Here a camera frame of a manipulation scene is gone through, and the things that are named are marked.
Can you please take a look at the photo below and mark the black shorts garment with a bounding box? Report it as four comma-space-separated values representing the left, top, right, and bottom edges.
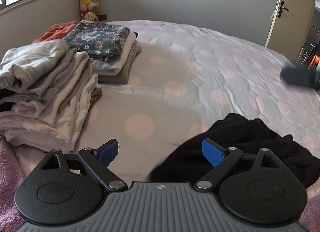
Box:
149, 113, 319, 188

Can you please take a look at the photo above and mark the beige folded clothes stack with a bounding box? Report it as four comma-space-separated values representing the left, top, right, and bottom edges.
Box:
1, 39, 98, 153

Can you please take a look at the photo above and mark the beige bedroom door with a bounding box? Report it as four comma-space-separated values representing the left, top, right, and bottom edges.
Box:
265, 0, 315, 62

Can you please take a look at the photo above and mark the olive patterned garment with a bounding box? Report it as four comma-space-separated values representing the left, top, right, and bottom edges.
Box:
90, 87, 103, 107

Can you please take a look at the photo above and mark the tan folded garment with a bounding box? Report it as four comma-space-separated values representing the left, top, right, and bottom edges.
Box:
98, 43, 142, 84

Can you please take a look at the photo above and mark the cream folded garment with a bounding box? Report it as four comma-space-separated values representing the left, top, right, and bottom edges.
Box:
91, 31, 139, 76

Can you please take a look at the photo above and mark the floral dark folded garment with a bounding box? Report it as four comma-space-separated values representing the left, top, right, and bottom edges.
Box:
63, 20, 130, 62

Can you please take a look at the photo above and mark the orange red garment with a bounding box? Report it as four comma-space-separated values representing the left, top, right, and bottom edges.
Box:
32, 21, 78, 43

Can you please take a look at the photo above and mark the black door handle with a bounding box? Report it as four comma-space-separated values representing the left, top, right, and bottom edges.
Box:
277, 0, 290, 18

